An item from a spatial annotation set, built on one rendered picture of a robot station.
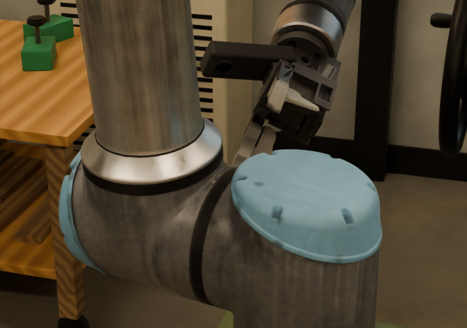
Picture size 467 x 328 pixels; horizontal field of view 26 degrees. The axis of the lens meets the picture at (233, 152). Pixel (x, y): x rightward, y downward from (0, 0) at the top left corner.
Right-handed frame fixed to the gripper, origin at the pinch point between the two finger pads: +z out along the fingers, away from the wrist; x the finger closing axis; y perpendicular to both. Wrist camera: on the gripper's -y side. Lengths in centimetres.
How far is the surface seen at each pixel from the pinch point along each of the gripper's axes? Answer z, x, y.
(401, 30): -153, 88, 38
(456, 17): -40.6, -1.2, 21.3
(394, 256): -92, 109, 57
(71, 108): -64, 78, -30
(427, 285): -81, 101, 64
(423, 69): -149, 95, 49
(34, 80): -76, 88, -42
